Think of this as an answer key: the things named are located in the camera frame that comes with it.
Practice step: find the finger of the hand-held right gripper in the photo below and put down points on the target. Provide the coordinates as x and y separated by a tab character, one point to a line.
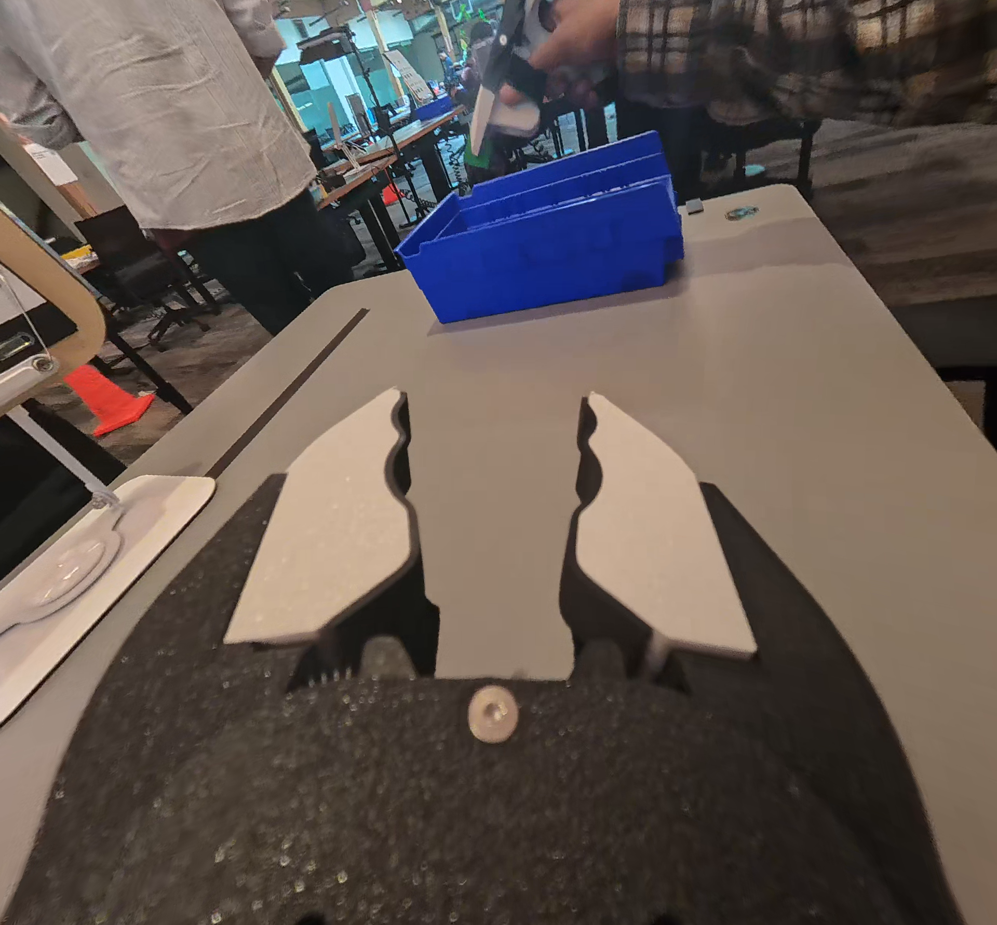
512	37

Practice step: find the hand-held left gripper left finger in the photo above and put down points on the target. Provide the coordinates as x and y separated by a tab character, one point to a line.
319	543

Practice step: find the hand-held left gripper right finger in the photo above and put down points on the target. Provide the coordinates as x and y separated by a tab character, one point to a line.
662	551

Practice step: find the green wooden cube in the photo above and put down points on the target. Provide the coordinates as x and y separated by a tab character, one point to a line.
479	158

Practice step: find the blue plastic bin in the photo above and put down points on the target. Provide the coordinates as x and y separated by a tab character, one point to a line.
545	271

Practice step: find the person's right forearm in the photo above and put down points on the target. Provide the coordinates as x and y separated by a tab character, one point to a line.
779	22

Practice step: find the person's right hand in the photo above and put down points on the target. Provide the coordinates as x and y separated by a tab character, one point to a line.
584	29

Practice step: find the blue storage bin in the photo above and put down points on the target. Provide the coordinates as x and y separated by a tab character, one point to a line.
432	110

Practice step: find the instruction sign on white stand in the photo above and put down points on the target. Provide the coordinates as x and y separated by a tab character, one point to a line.
156	508

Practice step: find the black studio light stand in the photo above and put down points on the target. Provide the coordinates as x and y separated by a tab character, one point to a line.
323	45

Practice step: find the long wooden workbench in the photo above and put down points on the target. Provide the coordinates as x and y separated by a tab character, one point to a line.
362	181

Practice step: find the orange traffic cone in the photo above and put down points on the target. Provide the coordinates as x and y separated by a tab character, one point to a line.
109	407

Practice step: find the round table grommet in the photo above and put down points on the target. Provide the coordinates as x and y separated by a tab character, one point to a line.
741	213

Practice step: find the black office chair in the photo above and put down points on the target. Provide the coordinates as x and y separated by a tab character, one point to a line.
124	255

